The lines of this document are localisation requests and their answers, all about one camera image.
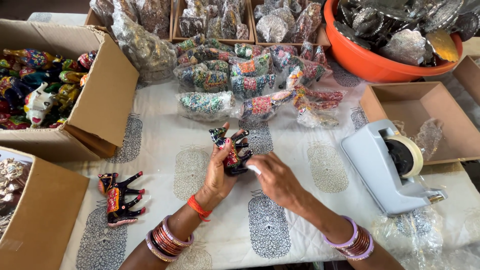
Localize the person's left hand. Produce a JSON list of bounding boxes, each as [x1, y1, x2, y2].
[[195, 122, 250, 207]]

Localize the orange plastic basin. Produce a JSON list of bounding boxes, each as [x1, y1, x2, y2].
[[323, 0, 464, 84]]

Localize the clear tape roll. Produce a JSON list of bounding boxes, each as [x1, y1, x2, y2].
[[384, 135, 424, 179]]

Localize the orange thread wristband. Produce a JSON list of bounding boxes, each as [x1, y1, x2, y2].
[[187, 194, 213, 222]]

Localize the open cardboard box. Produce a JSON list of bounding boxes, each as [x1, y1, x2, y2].
[[0, 19, 140, 163]]

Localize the wooden tray of wrapped items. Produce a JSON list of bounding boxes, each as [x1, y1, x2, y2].
[[172, 0, 256, 46], [84, 0, 175, 42], [250, 0, 332, 52]]

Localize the person's right hand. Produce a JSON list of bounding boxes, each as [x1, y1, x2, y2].
[[245, 152, 315, 213]]

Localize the grey tape dispenser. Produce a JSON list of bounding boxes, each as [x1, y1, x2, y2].
[[340, 119, 449, 217]]

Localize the cardboard box with metallic items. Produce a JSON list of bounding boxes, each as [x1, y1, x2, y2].
[[0, 146, 91, 270]]

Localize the stack of clear plastic bags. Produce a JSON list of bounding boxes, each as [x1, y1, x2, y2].
[[371, 205, 448, 270]]

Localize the heap of silver metal plates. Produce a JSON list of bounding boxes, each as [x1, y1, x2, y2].
[[333, 0, 480, 67]]

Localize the heap of colourful painted figurines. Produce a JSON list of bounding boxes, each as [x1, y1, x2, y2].
[[0, 48, 98, 130]]

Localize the pink and copper bangles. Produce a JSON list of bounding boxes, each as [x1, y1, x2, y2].
[[322, 215, 375, 262], [145, 215, 195, 263]]

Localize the crumpled clear plastic bag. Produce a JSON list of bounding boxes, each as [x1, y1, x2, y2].
[[393, 118, 444, 162]]

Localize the shallow wooden tray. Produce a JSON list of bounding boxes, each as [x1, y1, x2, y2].
[[359, 81, 480, 166], [452, 55, 480, 106]]

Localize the white block-printed tablecloth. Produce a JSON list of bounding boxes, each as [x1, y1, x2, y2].
[[28, 11, 480, 270]]

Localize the large plastic bag of figurines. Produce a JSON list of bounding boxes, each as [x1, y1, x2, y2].
[[111, 10, 178, 84]]

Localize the pile of plastic-wrapped painted figurines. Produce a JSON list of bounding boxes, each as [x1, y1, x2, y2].
[[173, 34, 346, 129]]

